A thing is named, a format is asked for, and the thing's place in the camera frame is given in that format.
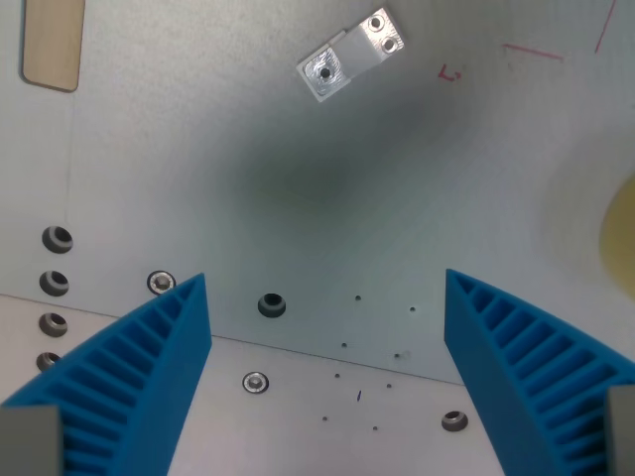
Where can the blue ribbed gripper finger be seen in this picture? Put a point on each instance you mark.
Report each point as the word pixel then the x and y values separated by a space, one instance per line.
pixel 134 367
pixel 521 367

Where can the silver socket head screw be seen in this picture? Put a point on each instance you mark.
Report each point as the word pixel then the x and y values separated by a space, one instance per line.
pixel 161 283
pixel 255 383

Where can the yellow round object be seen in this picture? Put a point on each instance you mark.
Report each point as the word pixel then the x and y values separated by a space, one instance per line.
pixel 620 228

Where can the beige wooden slot insert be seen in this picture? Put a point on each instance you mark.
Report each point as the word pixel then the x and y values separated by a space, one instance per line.
pixel 51 42

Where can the machined aluminium bracket block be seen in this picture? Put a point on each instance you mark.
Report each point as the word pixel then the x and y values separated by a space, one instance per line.
pixel 351 53

